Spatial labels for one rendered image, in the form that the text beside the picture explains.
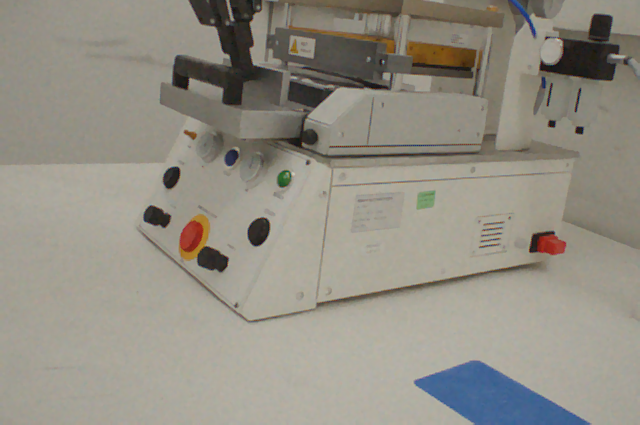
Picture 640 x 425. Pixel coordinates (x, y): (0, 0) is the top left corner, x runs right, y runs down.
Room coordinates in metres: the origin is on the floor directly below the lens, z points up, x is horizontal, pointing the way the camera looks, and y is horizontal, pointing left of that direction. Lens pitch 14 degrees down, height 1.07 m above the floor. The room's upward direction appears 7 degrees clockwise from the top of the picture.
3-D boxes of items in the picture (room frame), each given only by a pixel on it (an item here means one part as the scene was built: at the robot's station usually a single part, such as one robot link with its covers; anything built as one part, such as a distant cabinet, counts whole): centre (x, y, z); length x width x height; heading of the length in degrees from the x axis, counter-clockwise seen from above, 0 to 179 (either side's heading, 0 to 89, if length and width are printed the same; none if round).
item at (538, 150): (0.99, -0.08, 0.93); 0.46 x 0.35 x 0.01; 127
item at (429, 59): (0.96, -0.06, 1.07); 0.22 x 0.17 x 0.10; 37
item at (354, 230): (0.95, -0.06, 0.84); 0.53 x 0.37 x 0.17; 127
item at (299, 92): (0.92, 0.00, 0.98); 0.20 x 0.17 x 0.03; 37
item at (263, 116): (0.89, 0.04, 0.97); 0.30 x 0.22 x 0.08; 127
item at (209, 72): (0.81, 0.15, 0.99); 0.15 x 0.02 x 0.04; 37
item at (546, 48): (0.87, -0.29, 1.05); 0.15 x 0.05 x 0.15; 37
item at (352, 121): (0.81, -0.08, 0.96); 0.26 x 0.05 x 0.07; 127
